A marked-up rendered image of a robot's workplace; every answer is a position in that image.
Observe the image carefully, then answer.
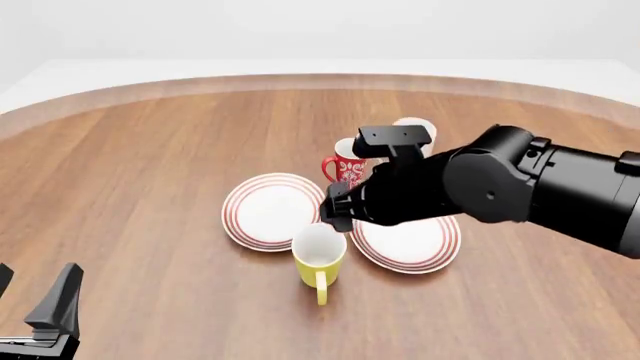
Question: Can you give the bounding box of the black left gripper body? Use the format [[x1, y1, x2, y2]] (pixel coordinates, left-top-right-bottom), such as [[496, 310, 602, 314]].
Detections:
[[0, 328, 82, 360]]

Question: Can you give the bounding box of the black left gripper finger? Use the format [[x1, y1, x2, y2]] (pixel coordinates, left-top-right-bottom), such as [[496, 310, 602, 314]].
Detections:
[[0, 262, 15, 300], [24, 262, 84, 338]]

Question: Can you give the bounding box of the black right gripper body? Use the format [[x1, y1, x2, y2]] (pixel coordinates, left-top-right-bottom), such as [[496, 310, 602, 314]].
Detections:
[[319, 180, 369, 225]]

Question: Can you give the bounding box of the red patterned mug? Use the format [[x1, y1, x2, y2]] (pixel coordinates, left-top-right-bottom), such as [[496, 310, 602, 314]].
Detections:
[[321, 136, 382, 190]]

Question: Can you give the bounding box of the yellow and white mug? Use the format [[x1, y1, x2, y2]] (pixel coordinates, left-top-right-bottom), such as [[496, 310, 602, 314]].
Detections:
[[291, 222, 348, 307]]

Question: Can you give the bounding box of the white plate with red rings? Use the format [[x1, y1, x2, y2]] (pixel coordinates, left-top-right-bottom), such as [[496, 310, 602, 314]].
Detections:
[[347, 214, 463, 276], [220, 171, 330, 254]]

